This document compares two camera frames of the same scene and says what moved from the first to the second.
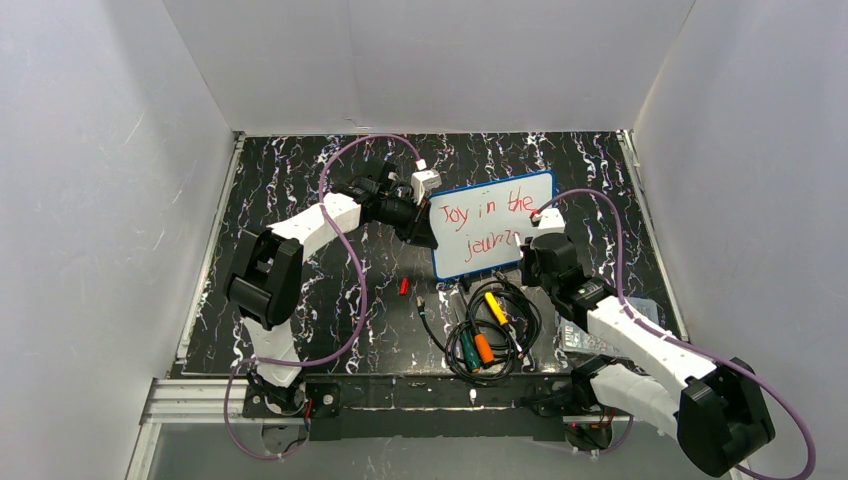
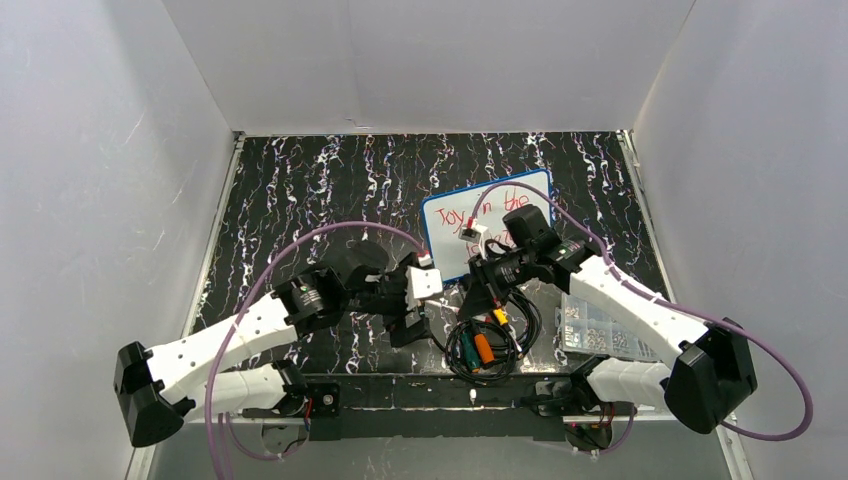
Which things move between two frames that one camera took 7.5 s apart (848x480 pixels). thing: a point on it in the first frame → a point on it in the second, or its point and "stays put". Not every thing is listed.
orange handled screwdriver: [482, 344] stays put
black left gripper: [416, 225] → [400, 302]
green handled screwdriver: [470, 351] stays put
